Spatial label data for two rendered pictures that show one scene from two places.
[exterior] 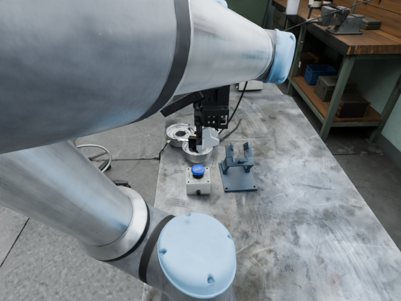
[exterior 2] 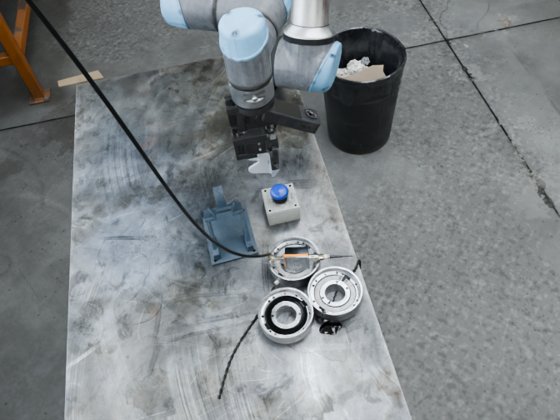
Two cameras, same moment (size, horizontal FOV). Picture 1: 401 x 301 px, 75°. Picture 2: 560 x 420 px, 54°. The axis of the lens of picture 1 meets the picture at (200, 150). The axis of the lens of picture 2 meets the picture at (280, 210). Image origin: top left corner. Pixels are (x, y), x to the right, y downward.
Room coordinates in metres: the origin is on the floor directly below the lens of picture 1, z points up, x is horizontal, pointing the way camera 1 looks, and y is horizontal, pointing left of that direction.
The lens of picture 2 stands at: (1.31, -0.03, 1.79)
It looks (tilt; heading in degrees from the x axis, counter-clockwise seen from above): 53 degrees down; 177
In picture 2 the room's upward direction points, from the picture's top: 8 degrees counter-clockwise
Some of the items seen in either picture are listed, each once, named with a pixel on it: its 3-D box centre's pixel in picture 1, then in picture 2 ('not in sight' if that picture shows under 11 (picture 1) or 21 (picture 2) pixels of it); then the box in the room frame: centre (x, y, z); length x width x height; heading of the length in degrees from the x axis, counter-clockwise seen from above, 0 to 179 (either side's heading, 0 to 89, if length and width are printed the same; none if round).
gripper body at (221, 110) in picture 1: (209, 102); (253, 122); (0.56, -0.02, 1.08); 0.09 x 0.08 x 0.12; 91
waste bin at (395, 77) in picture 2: not in sight; (360, 96); (-0.40, 0.45, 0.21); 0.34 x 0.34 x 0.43
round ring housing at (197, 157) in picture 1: (197, 150); (294, 262); (0.71, 0.01, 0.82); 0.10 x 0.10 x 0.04
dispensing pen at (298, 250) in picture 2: (188, 141); (309, 256); (0.72, 0.04, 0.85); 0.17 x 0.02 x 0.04; 80
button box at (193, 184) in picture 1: (197, 181); (280, 202); (0.55, 0.01, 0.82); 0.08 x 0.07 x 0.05; 2
